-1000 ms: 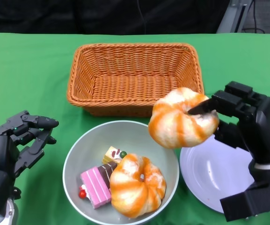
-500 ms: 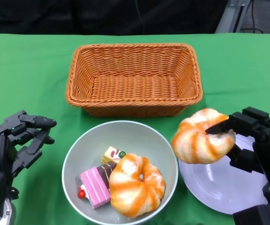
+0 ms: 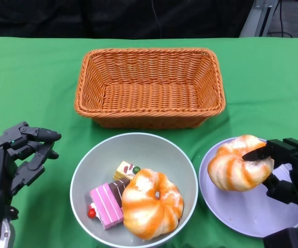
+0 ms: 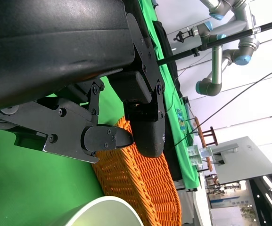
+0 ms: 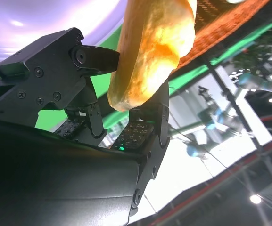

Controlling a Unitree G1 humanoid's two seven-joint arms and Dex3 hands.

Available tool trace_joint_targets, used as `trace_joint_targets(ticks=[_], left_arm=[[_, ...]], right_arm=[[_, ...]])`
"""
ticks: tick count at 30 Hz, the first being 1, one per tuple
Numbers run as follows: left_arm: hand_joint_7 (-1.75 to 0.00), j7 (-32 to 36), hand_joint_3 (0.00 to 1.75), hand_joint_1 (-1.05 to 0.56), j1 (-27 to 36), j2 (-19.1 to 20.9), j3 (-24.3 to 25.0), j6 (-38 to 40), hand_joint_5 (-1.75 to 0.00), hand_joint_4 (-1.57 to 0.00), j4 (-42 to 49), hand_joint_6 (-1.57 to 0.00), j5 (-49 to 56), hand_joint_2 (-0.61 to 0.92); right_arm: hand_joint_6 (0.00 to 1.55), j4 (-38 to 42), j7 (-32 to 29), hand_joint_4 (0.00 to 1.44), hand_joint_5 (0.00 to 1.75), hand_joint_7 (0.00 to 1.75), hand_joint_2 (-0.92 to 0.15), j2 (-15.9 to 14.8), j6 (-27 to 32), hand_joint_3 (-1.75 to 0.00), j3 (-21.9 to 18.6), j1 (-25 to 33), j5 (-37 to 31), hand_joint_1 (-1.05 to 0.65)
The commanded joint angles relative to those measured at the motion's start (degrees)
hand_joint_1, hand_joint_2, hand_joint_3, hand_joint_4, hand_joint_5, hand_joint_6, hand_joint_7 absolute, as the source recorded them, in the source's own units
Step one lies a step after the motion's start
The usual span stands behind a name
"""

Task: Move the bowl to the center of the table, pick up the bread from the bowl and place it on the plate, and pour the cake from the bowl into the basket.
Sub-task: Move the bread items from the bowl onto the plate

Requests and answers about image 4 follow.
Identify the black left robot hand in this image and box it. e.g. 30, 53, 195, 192
0, 0, 166, 164

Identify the grey round bowl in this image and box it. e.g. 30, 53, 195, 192
53, 195, 145, 226

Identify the orange wicker basket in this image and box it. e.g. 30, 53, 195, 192
92, 115, 182, 226

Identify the green tablecloth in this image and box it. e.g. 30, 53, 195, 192
0, 76, 132, 226

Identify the green white small carton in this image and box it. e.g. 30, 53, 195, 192
187, 145, 201, 167

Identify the green cloth with print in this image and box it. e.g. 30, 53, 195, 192
138, 0, 200, 192

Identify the brown wooden stand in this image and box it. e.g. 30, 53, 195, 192
193, 116, 219, 172

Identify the blue white small carton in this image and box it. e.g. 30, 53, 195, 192
199, 146, 214, 159

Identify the black metal pole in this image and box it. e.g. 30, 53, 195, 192
157, 20, 272, 66

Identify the grey flat monitor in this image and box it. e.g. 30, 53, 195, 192
211, 136, 272, 186

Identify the blue white banner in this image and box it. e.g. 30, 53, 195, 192
208, 194, 241, 209

